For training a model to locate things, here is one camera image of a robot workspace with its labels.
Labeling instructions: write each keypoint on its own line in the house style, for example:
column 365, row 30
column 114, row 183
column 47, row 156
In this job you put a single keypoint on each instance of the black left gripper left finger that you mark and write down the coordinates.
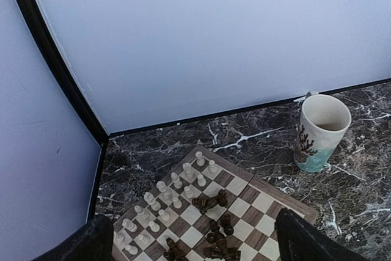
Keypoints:
column 93, row 241

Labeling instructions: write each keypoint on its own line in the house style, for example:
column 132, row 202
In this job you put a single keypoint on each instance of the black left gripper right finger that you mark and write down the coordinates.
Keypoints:
column 299, row 240

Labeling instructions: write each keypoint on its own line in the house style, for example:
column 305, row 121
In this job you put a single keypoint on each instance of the white chess pieces row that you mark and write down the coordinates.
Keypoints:
column 166, row 212

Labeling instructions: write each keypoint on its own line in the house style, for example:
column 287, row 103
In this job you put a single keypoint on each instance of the pile of dark chess pieces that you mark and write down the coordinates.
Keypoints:
column 217, row 233

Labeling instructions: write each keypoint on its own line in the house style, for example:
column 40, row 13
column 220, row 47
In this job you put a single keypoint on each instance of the wooden chess board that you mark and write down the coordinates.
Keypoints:
column 253, row 206

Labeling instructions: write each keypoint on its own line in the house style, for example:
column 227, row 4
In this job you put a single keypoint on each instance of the white chess pawn far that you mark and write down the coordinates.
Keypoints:
column 212, row 167

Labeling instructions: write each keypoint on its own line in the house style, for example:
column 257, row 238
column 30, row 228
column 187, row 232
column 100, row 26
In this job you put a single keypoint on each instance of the white chess rook far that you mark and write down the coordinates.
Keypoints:
column 200, row 161

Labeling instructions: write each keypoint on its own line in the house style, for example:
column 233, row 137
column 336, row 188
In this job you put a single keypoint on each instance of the ceramic coral pattern mug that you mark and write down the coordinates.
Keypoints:
column 323, row 123

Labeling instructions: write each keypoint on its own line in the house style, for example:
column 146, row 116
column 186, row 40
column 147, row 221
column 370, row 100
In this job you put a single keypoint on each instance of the black corner frame post left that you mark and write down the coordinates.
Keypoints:
column 56, row 64

